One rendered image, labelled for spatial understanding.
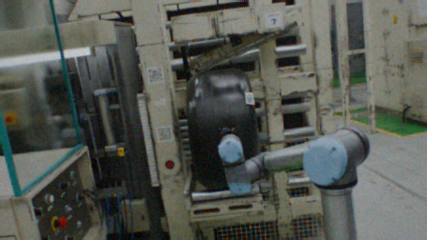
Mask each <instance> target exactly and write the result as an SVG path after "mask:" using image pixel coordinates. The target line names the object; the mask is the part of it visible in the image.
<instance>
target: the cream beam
mask: <svg viewBox="0 0 427 240"><path fill-rule="evenodd" d="M273 11H282V19H283V27H275V28H269V29H266V25H265V13H268V12H273ZM171 22H172V32H173V44H174V45H178V44H183V43H193V42H199V41H204V40H214V39H216V38H217V39H220V38H230V37H236V36H243V35H246V36H249V35H254V34H259V33H270V32H275V31H284V30H287V29H288V28H287V20H286V4H285V2H281V3H276V4H266V5H260V6H255V7H246V8H240V9H229V10H215V11H210V12H204V13H195V14H189V15H179V16H175V17H171Z"/></svg>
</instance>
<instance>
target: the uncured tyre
mask: <svg viewBox="0 0 427 240"><path fill-rule="evenodd" d="M244 92H251V93H253V91H252V85H251V83H250V81H249V76H248V75H247V73H245V72H244V71H242V70H240V69H237V68H228V69H223V70H207V71H202V72H198V73H196V74H195V75H193V77H191V79H190V80H189V81H188V83H187V86H186V117H187V125H188V136H189V142H190V151H191V156H192V159H193V166H194V171H195V174H196V177H197V181H198V182H199V183H200V184H201V185H202V186H204V187H205V188H207V189H209V190H221V189H226V188H228V187H229V186H228V181H227V178H226V171H225V169H224V167H223V163H220V164H214V163H218V162H222V159H221V156H220V155H219V151H218V150H219V147H218V146H219V145H218V144H220V143H221V138H220V131H219V129H226V128H227V129H233V128H238V135H239V141H242V152H243V155H244V160H245V161H247V160H250V159H252V158H253V157H256V156H258V154H260V146H259V138H258V125H257V120H256V110H255V105H251V104H247V103H246V98H245V93H244Z"/></svg>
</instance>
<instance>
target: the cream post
mask: <svg viewBox="0 0 427 240"><path fill-rule="evenodd" d="M131 7H132V19H133V22H134V31H135V35H136V39H137V46H138V51H139V59H140V64H141V72H142V76H143V85H144V89H145V92H146V101H147V105H148V113H149V117H150V125H151V129H152V140H153V144H154V153H155V157H156V162H157V169H158V173H159V182H160V185H161V189H162V199H163V203H164V207H165V215H166V219H167V227H168V232H169V236H170V240H197V237H196V232H195V223H194V222H192V223H191V215H190V211H189V210H186V207H185V202H184V197H183V190H184V188H185V184H186V181H187V178H188V173H187V169H186V164H185V155H184V151H183V142H182V137H181V132H180V124H179V119H178V110H177V105H176V96H175V91H174V86H173V74H172V65H171V60H170V56H169V47H168V43H167V33H166V29H165V20H164V15H163V7H162V2H161V0H131ZM156 67H162V70H163V75H164V82H159V83H155V84H149V81H148V73H147V69H150V68H156ZM160 98H164V101H165V105H161V106H155V105H154V99H160ZM168 126H172V132H173V141H164V142H158V139H157V130H156V128H157V127H168ZM168 162H172V163H173V166H172V167H171V168H168V167H167V163H168Z"/></svg>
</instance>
